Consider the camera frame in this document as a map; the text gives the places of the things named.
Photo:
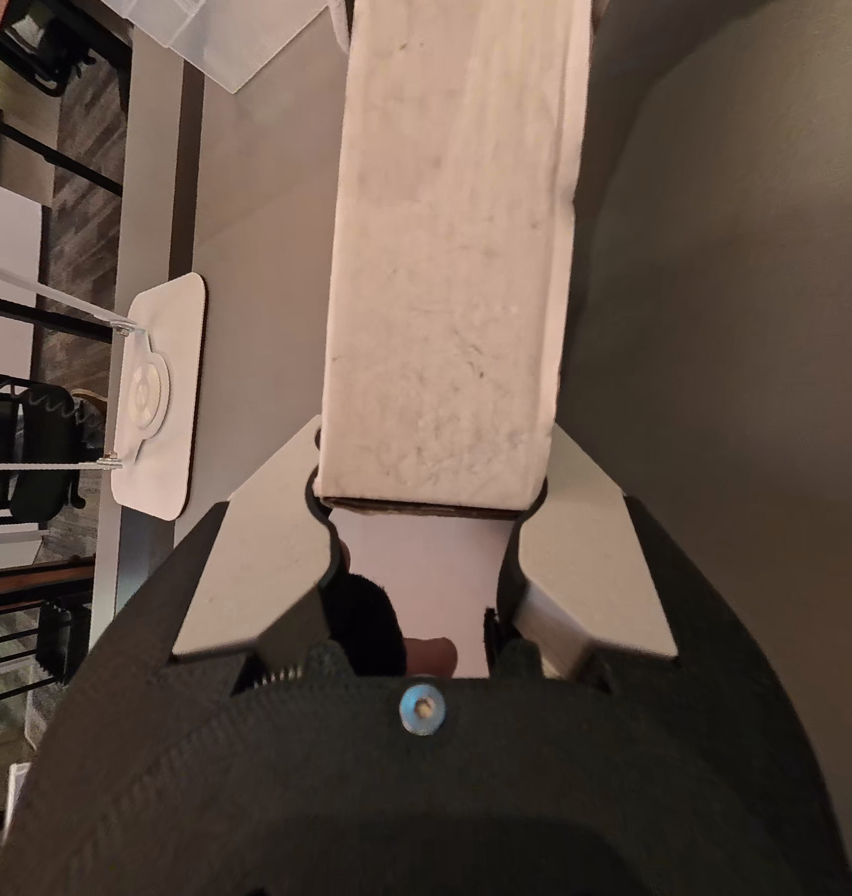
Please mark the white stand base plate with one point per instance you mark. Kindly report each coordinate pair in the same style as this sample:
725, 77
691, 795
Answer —
180, 315

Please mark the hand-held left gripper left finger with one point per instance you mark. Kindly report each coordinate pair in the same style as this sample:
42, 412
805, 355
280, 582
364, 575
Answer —
258, 560

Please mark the clear plastic bin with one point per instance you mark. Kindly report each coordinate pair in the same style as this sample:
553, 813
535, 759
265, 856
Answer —
223, 42

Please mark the person's left hand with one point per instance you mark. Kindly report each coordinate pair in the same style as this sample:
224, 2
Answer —
431, 658

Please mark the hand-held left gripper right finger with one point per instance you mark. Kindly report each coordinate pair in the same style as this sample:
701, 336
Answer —
601, 560

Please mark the white cardboard box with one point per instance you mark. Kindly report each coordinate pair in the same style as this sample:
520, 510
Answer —
447, 245

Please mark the clear acrylic rod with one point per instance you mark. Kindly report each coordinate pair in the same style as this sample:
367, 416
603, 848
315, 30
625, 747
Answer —
54, 295
47, 465

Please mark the brown wooden beam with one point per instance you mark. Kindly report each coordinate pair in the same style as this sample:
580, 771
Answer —
33, 584

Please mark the white partition panel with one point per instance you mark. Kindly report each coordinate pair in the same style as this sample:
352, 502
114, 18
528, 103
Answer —
5, 238

